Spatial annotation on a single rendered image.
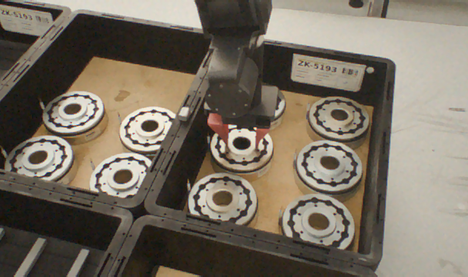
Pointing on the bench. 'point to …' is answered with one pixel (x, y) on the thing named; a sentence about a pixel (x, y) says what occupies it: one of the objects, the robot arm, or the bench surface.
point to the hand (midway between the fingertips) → (242, 140)
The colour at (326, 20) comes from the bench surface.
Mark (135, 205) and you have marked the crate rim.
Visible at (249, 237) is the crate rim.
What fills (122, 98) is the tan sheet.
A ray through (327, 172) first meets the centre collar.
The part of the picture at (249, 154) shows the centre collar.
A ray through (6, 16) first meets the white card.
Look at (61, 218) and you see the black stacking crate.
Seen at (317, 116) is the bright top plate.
